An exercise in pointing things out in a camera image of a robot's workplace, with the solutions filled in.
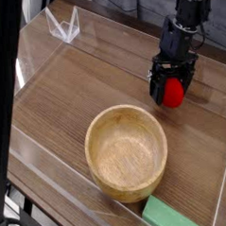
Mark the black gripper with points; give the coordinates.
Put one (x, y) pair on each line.
(164, 67)

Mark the red felt fruit green leaf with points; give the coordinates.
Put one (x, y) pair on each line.
(173, 93)

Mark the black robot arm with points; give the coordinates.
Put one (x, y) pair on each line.
(184, 31)

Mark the wooden bowl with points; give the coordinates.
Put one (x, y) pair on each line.
(126, 151)

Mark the clear acrylic tray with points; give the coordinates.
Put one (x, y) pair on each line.
(61, 87)

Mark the green block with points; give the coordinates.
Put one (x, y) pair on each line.
(158, 213)

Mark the black vertical pole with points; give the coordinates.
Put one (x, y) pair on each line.
(10, 18)

